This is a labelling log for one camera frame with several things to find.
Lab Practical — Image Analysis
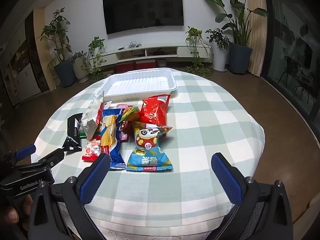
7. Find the beige curtain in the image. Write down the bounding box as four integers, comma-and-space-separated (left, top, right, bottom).
246, 0, 267, 77

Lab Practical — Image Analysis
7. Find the white grey snack pouch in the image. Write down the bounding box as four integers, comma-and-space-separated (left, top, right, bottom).
81, 92, 104, 140

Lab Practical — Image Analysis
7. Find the left tree plant dark pot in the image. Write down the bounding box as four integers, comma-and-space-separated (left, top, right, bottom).
39, 7, 76, 88

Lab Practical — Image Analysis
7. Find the orange green snack bag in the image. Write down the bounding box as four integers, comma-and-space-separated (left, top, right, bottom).
120, 106, 139, 122

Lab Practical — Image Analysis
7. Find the wall mounted black television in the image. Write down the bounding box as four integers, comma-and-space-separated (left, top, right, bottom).
103, 0, 184, 35

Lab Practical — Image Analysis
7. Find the checkered green white tablecloth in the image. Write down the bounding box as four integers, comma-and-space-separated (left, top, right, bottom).
30, 68, 266, 240

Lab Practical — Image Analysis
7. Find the pink snack packet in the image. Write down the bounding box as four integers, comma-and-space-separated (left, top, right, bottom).
117, 103, 132, 142

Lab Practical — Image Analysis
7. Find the green white small packet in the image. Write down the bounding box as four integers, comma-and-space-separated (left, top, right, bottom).
78, 127, 87, 138

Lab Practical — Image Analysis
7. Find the small plant white pot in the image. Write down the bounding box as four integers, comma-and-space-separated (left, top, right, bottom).
206, 28, 230, 73

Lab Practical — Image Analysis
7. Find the wooden cabinet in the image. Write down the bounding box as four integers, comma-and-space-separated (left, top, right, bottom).
1, 8, 56, 106

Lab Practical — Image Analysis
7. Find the blue panda snack bag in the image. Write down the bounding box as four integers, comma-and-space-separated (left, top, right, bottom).
126, 121, 173, 172

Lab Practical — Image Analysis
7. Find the blue yellow snack packet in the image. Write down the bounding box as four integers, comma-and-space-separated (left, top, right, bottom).
100, 108, 126, 170

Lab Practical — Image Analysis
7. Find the tall plant dark pot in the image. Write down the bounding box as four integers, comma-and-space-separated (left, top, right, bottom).
207, 0, 268, 75

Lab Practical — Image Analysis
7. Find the trailing vine plant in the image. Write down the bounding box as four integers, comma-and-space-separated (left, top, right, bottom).
185, 26, 214, 77

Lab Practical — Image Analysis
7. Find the black snack bar packet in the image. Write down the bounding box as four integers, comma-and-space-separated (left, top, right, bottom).
62, 113, 82, 153

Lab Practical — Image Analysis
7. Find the white tv console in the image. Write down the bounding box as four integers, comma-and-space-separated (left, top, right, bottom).
96, 45, 213, 68

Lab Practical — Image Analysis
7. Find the large red chip bag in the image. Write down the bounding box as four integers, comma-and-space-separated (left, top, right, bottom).
138, 94, 170, 126

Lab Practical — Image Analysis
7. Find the person's left hand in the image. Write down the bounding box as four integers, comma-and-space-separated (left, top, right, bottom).
1, 195, 33, 225

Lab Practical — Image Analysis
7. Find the left plant white pot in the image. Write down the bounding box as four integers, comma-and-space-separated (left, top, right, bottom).
72, 36, 106, 83

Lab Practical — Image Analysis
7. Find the white plastic tray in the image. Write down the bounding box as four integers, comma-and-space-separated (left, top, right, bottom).
95, 68, 177, 102

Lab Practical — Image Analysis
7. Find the red storage box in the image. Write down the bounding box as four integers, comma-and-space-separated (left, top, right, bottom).
135, 60, 157, 69
114, 62, 135, 74

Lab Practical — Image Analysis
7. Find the red strawberry candy packet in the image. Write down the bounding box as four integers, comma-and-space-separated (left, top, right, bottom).
82, 140, 100, 161

